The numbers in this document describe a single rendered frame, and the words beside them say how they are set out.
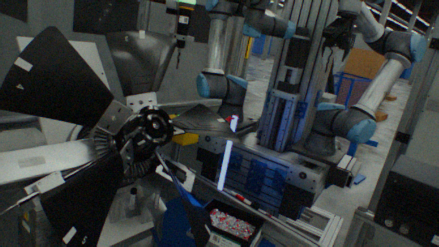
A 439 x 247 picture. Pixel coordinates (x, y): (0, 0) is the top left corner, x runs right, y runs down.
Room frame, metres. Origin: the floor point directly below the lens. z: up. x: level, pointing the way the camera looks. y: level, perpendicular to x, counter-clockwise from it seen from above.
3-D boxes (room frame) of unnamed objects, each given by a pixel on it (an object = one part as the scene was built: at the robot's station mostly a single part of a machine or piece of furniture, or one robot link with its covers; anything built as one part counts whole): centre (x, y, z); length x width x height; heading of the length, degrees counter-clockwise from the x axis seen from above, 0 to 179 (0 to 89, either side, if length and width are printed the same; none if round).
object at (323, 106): (1.48, -0.49, 1.20); 0.13 x 0.12 x 0.14; 37
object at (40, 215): (0.96, 0.56, 0.73); 0.15 x 0.09 x 0.22; 54
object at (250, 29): (1.37, -0.07, 1.54); 0.11 x 0.08 x 0.11; 114
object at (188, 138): (1.41, 0.18, 1.02); 0.16 x 0.10 x 0.11; 54
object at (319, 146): (1.48, -0.48, 1.09); 0.15 x 0.15 x 0.10
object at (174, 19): (0.94, 0.16, 1.50); 0.09 x 0.07 x 0.10; 89
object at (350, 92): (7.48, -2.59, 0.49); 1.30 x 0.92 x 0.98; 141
